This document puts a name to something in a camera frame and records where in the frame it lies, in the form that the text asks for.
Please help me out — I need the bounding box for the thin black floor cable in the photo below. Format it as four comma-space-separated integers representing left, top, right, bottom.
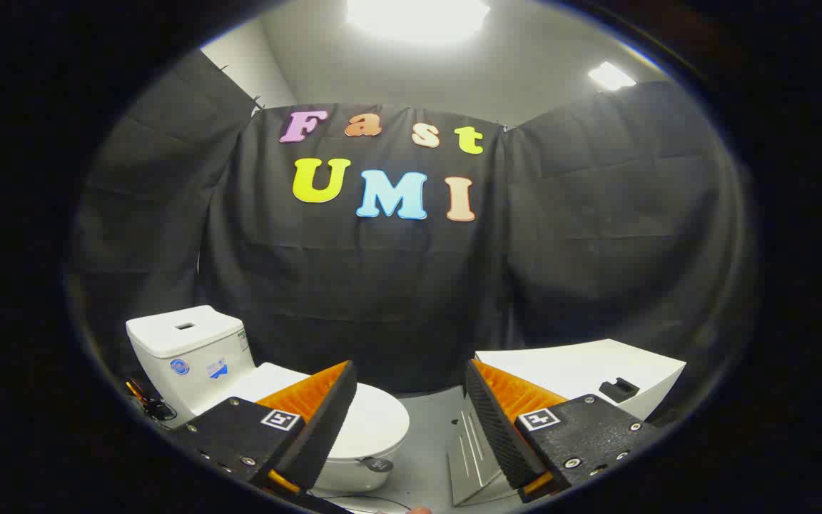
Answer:
310, 495, 413, 513

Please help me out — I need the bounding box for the white toilet lid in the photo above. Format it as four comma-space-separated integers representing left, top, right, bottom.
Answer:
229, 363, 410, 461

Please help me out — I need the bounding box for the cable bundle with orange tools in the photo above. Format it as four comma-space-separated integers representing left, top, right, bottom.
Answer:
124, 378, 178, 423

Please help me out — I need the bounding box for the black backdrop cloth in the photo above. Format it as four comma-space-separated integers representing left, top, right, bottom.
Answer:
68, 50, 751, 400

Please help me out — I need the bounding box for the white toilet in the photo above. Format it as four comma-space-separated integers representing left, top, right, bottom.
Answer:
126, 306, 410, 493

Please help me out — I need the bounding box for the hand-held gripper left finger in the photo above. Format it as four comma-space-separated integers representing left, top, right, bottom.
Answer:
168, 361, 358, 495

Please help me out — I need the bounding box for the small ceiling light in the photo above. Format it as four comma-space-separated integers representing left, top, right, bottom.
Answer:
588, 62, 637, 91

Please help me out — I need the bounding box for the white cabinet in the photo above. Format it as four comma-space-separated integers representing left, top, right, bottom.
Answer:
447, 339, 688, 506

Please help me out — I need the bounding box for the large ceiling light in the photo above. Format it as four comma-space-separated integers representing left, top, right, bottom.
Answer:
345, 0, 492, 45

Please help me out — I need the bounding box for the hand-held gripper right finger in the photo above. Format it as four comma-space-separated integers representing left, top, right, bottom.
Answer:
465, 359, 663, 503

